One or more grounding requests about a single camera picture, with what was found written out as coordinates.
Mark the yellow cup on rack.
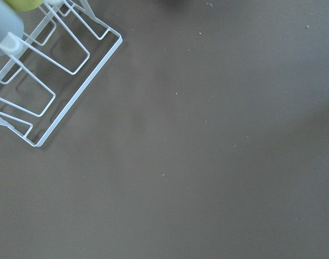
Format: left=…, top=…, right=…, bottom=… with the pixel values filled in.
left=5, top=0, right=43, bottom=12

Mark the grey cup on rack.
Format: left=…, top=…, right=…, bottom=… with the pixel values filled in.
left=0, top=1, right=24, bottom=56

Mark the white wire cup rack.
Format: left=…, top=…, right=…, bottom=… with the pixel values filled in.
left=0, top=1, right=123, bottom=147

